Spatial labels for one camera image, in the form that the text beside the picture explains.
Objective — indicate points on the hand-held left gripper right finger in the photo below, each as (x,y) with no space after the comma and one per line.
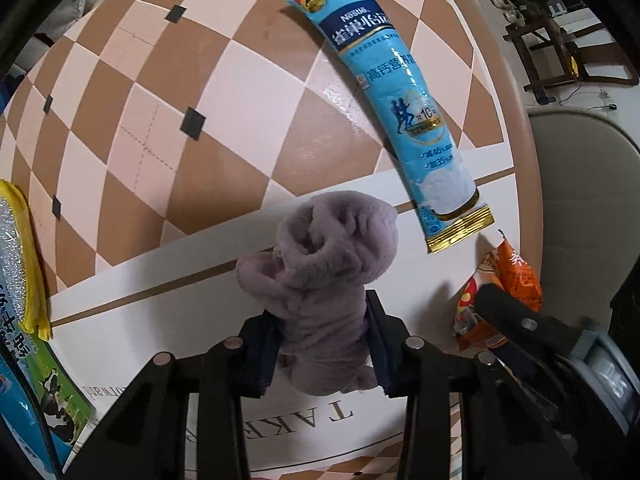
(381,355)

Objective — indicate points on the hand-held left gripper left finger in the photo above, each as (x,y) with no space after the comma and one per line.
(257,360)

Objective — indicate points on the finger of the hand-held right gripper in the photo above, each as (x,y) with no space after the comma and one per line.
(525,322)

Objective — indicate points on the purple fluffy sock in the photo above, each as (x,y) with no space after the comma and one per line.
(325,280)

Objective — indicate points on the orange snack packet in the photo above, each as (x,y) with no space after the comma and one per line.
(515,280)

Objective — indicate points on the beige chair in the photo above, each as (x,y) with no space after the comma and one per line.
(575,185)

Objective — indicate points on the large milk powder bag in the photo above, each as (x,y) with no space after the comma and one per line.
(27,330)

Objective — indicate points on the black tape square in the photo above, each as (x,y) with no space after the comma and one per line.
(193,123)
(48,104)
(56,207)
(176,12)

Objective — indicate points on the blue stick sachet gold ends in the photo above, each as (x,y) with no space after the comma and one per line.
(395,105)

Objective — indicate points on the dark wooden stool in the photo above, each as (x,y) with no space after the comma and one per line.
(555,42)

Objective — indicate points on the pair of light shoes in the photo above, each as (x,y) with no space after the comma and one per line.
(509,9)

